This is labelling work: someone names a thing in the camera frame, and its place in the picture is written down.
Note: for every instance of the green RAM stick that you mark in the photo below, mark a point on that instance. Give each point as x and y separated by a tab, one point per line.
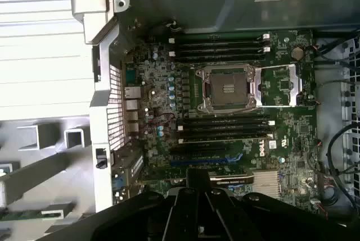
25	215

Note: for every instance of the silver port block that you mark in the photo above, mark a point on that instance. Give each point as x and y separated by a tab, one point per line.
132	105
132	116
133	127
132	92

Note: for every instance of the metal socket cover frame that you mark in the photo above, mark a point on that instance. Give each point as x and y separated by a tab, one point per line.
296	83

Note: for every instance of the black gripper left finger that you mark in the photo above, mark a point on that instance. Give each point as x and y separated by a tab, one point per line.
126	224

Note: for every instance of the silver finned heatsink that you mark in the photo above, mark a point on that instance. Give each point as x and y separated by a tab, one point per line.
267	183

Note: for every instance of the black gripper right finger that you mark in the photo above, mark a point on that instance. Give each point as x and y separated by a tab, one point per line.
267	221

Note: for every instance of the green motherboard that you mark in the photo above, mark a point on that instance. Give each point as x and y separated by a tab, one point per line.
298	128

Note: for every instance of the CPU socket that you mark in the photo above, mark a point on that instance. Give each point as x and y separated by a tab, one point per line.
227	86

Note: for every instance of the round coin battery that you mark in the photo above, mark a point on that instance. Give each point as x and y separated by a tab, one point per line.
297	53

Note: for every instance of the grey parts rack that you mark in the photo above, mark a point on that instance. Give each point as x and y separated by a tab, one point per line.
42	173

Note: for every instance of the silver topped CPU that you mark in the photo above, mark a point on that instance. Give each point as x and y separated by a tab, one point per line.
2	193

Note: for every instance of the grey perforated drive cage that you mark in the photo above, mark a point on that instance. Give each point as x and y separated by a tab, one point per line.
348	95

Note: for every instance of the blue expansion slot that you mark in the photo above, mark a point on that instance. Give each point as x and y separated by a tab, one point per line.
202	163

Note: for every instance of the black open PC case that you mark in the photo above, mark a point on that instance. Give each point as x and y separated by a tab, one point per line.
197	8

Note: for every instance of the teal square connector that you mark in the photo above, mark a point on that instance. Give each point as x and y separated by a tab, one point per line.
131	76

